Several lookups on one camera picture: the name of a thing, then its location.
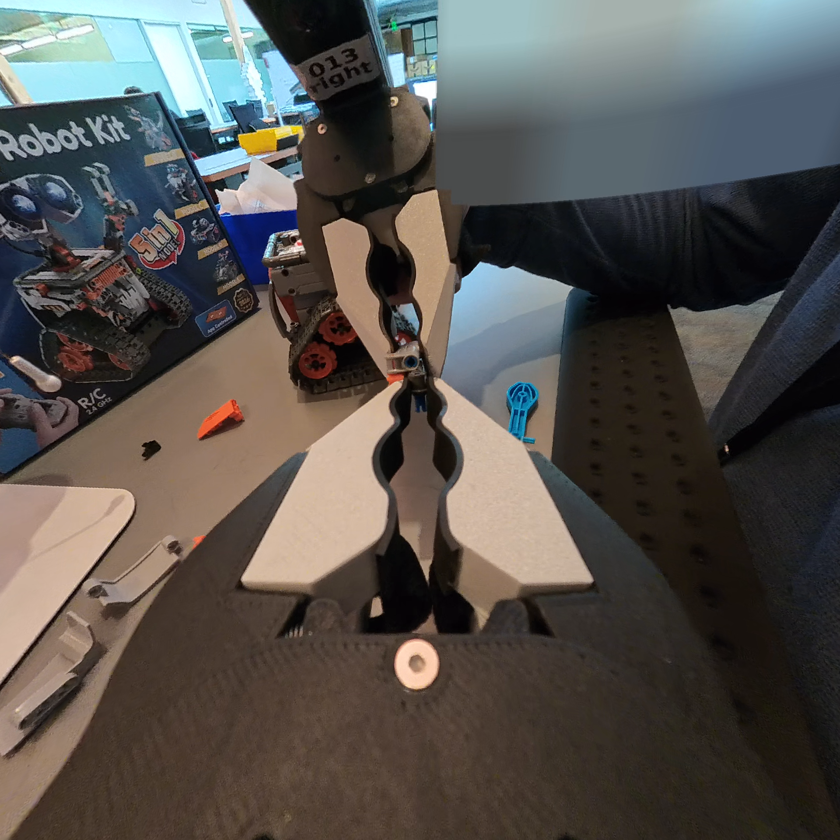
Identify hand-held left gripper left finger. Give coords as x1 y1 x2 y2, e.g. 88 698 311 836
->
239 382 434 635

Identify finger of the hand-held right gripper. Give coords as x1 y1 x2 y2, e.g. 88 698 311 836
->
322 218 403 383
394 189 462 379

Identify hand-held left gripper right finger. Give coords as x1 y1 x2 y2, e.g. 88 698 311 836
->
430 381 596 635

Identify person's right forearm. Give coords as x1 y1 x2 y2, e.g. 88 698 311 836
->
462 167 840 309

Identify tracked toy robot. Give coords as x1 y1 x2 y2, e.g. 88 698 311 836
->
261 230 395 395

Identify yellow storage bin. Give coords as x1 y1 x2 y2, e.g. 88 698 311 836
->
238 125 306 155

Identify blue bin with white paper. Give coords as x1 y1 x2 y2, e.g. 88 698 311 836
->
217 157 299 286

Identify teal separator tool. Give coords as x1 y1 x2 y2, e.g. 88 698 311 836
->
505 381 540 446

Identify orange wedge brick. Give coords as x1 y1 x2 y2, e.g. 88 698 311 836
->
197 399 245 441

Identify black dimpled mat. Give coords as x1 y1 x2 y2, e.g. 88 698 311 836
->
551 289 798 840

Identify grey curved panel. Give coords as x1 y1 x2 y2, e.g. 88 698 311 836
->
87 535 183 606
0 610 106 759

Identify robot kit box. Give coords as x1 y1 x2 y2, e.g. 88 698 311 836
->
0 92 260 476

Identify white stand base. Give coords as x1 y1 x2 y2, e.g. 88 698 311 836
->
0 484 136 686

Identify white tipped rod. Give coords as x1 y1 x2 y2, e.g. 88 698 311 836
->
0 353 63 393

